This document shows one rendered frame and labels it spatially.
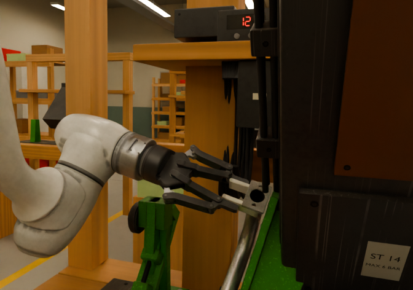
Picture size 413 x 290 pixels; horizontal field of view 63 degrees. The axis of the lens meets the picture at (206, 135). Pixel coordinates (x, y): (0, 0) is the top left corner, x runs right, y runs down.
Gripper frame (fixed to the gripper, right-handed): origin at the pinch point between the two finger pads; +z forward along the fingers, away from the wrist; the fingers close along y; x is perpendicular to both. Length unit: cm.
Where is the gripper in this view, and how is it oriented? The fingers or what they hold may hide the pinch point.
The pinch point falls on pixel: (244, 197)
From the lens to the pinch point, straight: 63.8
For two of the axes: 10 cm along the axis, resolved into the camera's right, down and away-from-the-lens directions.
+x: 0.3, 6.0, 8.0
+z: 9.1, 3.1, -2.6
